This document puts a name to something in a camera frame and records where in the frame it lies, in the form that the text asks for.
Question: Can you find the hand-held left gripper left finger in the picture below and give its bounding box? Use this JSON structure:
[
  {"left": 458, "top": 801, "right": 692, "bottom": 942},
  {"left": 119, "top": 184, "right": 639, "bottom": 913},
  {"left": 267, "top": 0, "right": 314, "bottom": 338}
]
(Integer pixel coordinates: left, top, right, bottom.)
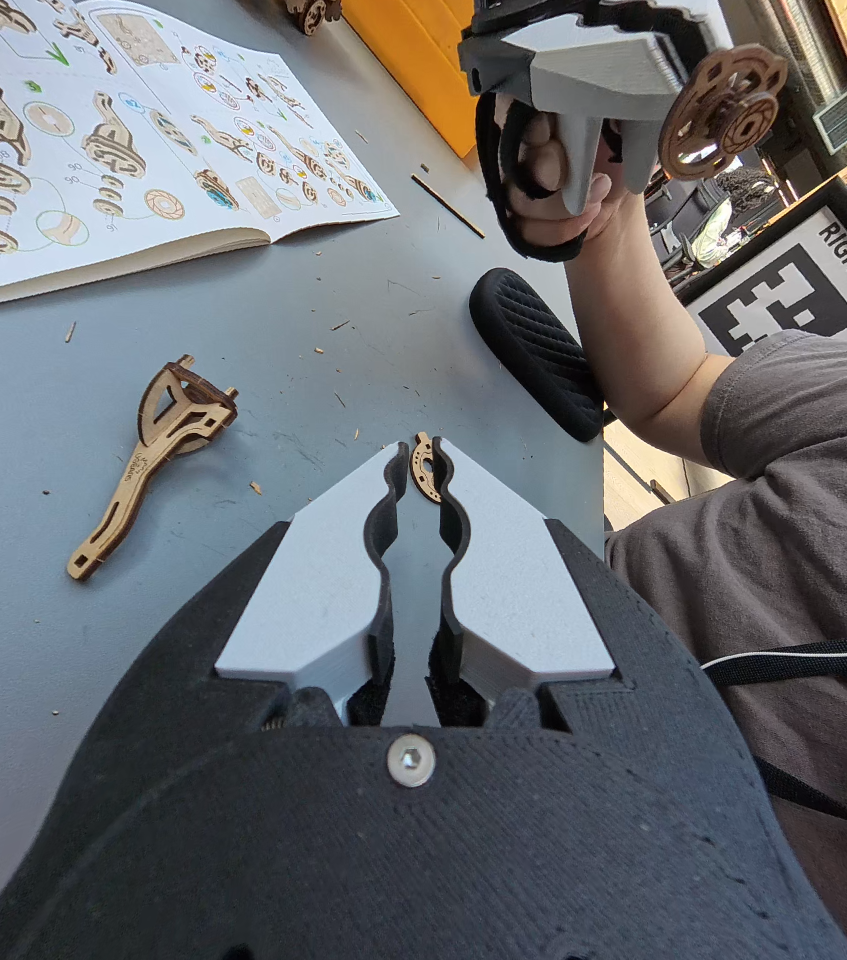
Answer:
[{"left": 213, "top": 441, "right": 411, "bottom": 727}]

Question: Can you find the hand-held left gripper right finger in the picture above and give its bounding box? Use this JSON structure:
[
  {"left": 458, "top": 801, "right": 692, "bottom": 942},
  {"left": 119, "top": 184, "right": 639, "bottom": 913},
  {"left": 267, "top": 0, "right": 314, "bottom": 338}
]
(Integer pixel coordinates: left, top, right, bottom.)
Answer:
[{"left": 425, "top": 437, "right": 616, "bottom": 727}]

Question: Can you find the person's right hand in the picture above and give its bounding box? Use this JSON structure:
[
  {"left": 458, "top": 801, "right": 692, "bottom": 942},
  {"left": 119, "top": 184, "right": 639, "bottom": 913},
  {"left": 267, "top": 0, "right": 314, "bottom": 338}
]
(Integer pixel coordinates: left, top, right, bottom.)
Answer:
[{"left": 502, "top": 101, "right": 653, "bottom": 250}]

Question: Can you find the black ribbed wrist pad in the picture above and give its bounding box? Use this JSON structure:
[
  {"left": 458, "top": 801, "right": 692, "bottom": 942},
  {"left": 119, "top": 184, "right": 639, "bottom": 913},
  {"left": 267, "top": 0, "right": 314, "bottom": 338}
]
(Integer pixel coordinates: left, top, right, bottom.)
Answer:
[{"left": 468, "top": 267, "right": 605, "bottom": 444}]

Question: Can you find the black and white marker sign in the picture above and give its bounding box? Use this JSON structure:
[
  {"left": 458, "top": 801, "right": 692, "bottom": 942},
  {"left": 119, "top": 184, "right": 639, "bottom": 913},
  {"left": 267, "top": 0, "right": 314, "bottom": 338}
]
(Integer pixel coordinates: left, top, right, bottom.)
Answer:
[{"left": 682, "top": 176, "right": 847, "bottom": 357}]

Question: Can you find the black strap with white piping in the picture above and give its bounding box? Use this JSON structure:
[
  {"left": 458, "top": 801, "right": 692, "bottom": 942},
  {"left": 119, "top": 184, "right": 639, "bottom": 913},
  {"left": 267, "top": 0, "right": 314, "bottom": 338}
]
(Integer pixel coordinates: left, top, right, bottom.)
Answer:
[{"left": 701, "top": 632, "right": 847, "bottom": 687}]

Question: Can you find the perforated wooden disc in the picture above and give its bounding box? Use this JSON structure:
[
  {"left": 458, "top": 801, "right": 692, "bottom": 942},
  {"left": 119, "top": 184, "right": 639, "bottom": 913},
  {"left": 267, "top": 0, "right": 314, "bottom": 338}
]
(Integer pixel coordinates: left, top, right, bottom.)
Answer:
[{"left": 657, "top": 43, "right": 790, "bottom": 181}]

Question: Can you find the small round wooden wheel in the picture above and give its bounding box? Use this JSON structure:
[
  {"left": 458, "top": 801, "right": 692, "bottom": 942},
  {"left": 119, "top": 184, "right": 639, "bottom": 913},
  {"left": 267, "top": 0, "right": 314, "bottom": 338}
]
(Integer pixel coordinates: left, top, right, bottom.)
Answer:
[{"left": 716, "top": 93, "right": 781, "bottom": 162}]

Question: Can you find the thin black strap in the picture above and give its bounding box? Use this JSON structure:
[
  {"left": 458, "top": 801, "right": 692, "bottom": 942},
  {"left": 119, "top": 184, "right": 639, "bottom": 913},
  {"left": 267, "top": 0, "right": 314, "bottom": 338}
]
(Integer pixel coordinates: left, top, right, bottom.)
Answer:
[{"left": 753, "top": 756, "right": 847, "bottom": 843}]

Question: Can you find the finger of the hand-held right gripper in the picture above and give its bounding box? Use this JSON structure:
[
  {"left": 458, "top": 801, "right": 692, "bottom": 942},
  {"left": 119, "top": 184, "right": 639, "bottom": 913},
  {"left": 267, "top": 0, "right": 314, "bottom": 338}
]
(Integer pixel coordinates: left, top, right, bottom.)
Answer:
[
  {"left": 581, "top": 0, "right": 737, "bottom": 58},
  {"left": 528, "top": 28, "right": 689, "bottom": 119}
]

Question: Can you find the illustrated instruction booklet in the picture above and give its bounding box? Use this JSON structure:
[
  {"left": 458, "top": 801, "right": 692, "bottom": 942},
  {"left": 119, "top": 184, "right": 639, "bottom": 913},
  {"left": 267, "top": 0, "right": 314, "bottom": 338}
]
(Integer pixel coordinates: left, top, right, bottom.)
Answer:
[{"left": 0, "top": 0, "right": 401, "bottom": 316}]

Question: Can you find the person's right forearm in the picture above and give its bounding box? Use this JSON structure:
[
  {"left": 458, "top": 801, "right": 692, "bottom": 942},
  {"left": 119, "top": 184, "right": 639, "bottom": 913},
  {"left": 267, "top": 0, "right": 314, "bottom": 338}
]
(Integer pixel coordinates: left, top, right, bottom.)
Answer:
[{"left": 564, "top": 195, "right": 736, "bottom": 477}]

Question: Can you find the thin wooden stick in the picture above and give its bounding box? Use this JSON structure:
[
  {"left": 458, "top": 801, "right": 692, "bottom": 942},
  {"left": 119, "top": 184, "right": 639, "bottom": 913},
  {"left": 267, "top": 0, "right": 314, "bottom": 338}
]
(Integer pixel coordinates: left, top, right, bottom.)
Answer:
[{"left": 410, "top": 174, "right": 486, "bottom": 240}]

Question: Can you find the yellow cardboard box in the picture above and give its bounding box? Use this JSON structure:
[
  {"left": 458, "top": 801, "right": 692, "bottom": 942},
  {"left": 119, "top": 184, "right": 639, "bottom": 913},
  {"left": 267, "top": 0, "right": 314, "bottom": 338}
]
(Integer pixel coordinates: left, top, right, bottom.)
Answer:
[{"left": 341, "top": 0, "right": 481, "bottom": 159}]

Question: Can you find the small wooden horseshoe piece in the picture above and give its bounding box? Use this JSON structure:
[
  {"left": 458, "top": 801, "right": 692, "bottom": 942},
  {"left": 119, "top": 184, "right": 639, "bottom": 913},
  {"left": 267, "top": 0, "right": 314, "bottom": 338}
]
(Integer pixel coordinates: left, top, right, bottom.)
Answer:
[{"left": 408, "top": 431, "right": 446, "bottom": 505}]

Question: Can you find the wooden model part at top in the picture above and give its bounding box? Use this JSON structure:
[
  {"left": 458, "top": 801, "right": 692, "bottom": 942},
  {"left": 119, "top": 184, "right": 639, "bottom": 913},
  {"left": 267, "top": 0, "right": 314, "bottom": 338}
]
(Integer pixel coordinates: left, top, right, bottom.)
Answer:
[{"left": 277, "top": 0, "right": 342, "bottom": 37}]

